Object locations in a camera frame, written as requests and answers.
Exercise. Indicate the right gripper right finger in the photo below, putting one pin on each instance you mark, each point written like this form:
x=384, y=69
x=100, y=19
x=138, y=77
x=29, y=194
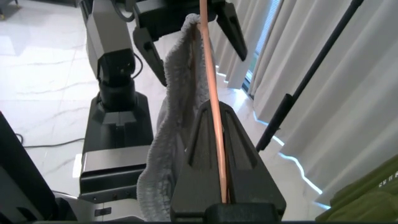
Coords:
x=255, y=193

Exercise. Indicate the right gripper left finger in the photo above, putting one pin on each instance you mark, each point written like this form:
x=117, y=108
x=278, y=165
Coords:
x=192, y=186

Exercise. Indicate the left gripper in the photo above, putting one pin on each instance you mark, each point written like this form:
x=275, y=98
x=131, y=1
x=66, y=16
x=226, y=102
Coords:
x=168, y=15

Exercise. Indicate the pink clothes hanger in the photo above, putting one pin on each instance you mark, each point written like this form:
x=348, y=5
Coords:
x=211, y=77

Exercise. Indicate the pale grey shorts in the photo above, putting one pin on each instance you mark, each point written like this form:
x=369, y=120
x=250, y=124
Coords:
x=174, y=93

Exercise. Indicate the green t-shirt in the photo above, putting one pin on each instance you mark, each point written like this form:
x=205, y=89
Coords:
x=367, y=199

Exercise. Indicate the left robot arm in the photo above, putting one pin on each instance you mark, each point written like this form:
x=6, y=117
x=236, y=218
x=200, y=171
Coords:
x=109, y=31

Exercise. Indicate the black clothes rack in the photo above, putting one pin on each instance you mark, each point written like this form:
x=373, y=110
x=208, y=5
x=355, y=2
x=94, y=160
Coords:
x=311, y=71

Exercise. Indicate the white curtain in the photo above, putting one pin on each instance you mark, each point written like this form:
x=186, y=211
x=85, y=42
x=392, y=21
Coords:
x=342, y=93
x=242, y=71

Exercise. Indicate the window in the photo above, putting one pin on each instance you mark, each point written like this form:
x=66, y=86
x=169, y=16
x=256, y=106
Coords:
x=264, y=31

